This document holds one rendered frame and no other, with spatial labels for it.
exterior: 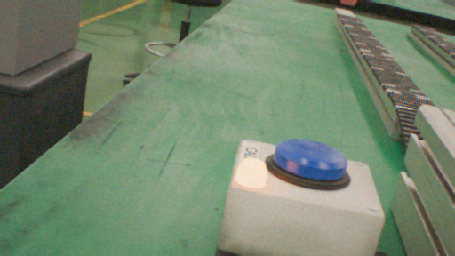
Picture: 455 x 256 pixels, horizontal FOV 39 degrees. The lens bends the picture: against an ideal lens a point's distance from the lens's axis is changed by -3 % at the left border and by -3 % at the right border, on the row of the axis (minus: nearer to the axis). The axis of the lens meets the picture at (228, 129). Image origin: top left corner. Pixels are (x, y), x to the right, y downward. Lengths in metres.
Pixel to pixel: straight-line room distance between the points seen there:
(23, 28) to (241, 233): 0.40
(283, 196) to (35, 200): 0.16
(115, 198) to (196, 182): 0.07
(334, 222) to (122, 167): 0.20
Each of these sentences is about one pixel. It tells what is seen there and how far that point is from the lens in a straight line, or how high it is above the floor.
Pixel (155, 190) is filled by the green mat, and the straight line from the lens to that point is 0.45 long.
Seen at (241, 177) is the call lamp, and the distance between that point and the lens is 0.33.
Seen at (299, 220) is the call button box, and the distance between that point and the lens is 0.33.
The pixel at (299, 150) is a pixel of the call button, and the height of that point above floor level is 0.85.
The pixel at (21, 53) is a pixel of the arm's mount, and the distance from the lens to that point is 0.69.
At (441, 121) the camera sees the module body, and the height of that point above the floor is 0.86.
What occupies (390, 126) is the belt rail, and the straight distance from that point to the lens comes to 0.71.
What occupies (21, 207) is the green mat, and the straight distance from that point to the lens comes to 0.41.
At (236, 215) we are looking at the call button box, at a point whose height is 0.82.
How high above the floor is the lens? 0.96
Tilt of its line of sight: 18 degrees down
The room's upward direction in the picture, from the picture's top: 11 degrees clockwise
